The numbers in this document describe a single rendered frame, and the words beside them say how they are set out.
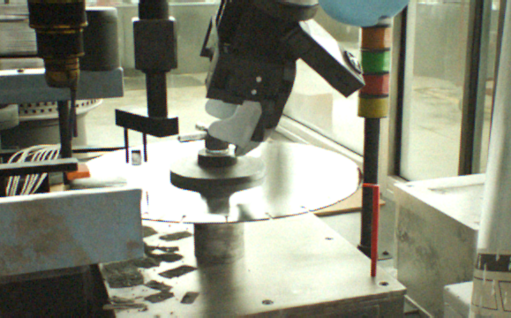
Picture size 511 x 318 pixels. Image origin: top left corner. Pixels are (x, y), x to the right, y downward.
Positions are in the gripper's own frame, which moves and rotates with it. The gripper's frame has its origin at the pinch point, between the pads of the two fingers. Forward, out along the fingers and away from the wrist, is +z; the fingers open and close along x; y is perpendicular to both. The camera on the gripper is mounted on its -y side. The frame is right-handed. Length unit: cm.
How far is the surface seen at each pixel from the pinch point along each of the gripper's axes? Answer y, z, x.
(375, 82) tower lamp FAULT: -21.8, 1.9, -18.6
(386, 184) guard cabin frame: -42, 35, -33
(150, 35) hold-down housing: 12.4, -9.7, -3.8
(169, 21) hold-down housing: 10.8, -11.3, -4.5
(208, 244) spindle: 1.9, 10.9, 5.1
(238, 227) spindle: -1.2, 8.9, 4.0
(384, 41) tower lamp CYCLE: -21.8, -3.1, -21.5
